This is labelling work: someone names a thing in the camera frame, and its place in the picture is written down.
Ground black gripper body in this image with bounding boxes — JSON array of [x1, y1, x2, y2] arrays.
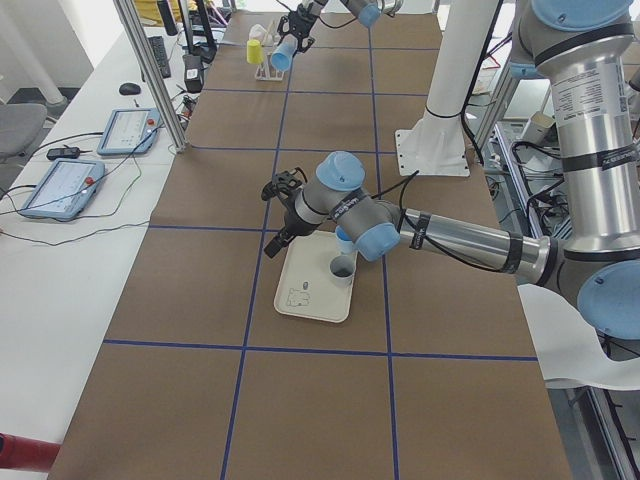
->
[[261, 169, 306, 235], [286, 2, 318, 35]]

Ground white plastic cup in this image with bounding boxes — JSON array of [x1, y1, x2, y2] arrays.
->
[[248, 24, 274, 45]]

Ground blue plastic cup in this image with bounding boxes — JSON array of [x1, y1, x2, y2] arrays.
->
[[271, 38, 296, 72], [335, 226, 356, 255]]

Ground yellow plastic cup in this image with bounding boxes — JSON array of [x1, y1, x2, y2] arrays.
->
[[246, 39, 264, 65]]

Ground grey plastic cup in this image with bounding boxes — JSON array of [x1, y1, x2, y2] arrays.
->
[[329, 255, 356, 288]]

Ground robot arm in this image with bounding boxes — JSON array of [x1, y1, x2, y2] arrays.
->
[[277, 0, 403, 54], [261, 1, 639, 340]]

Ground cream serving tray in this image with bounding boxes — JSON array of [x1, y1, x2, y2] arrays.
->
[[274, 231, 355, 323]]

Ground black label printer box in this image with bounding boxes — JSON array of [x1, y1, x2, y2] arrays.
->
[[182, 54, 204, 93]]

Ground black keyboard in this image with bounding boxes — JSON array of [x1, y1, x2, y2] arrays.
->
[[147, 36, 171, 79]]

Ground far blue teach pendant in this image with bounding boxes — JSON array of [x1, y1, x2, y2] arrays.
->
[[97, 108, 161, 156]]

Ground blue teach pendant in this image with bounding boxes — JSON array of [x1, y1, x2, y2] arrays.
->
[[97, 108, 161, 156], [18, 158, 106, 221]]

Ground black computer mouse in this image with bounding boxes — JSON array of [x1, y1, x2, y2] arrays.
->
[[118, 82, 141, 96]]

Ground brown table mat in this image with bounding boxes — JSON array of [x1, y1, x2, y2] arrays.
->
[[51, 13, 571, 479]]

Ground near blue teach pendant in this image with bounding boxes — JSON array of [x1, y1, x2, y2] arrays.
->
[[18, 158, 106, 221]]

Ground black power adapter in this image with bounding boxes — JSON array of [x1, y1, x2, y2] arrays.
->
[[46, 147, 81, 161]]

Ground red fire extinguisher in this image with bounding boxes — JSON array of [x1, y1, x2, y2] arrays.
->
[[0, 433, 61, 473]]

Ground white wire cup rack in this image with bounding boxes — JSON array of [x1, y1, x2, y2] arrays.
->
[[246, 21, 295, 82]]

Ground aluminium frame post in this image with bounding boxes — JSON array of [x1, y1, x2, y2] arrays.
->
[[113, 0, 187, 153]]

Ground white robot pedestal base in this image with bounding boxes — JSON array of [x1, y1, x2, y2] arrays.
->
[[395, 0, 502, 177]]

